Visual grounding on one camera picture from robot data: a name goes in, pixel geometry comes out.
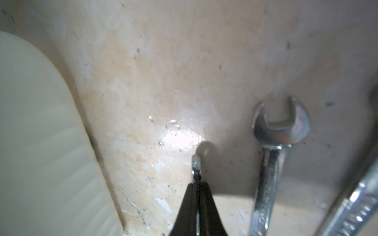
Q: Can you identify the small silver open-end wrench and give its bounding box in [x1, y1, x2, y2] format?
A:
[250, 95, 311, 236]

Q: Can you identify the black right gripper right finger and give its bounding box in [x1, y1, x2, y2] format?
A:
[199, 182, 227, 236]

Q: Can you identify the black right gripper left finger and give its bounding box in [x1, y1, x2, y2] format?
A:
[170, 183, 197, 236]

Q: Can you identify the white plastic storage box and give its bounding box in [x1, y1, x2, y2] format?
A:
[1, 32, 124, 236]

